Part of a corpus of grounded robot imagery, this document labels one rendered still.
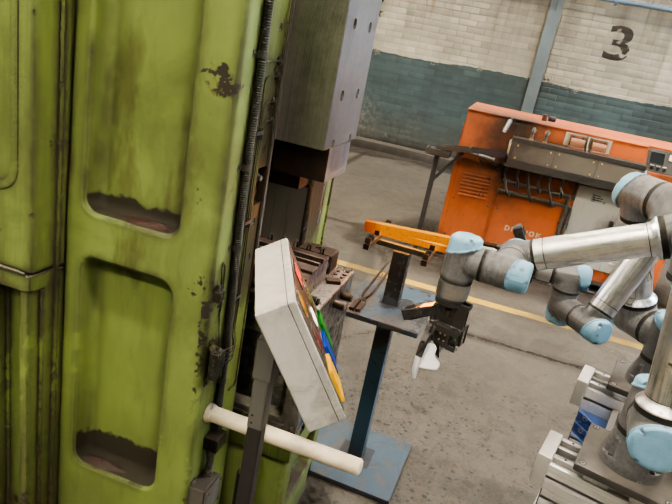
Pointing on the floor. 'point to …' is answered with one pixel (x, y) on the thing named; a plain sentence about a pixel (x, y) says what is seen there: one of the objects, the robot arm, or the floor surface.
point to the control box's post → (261, 393)
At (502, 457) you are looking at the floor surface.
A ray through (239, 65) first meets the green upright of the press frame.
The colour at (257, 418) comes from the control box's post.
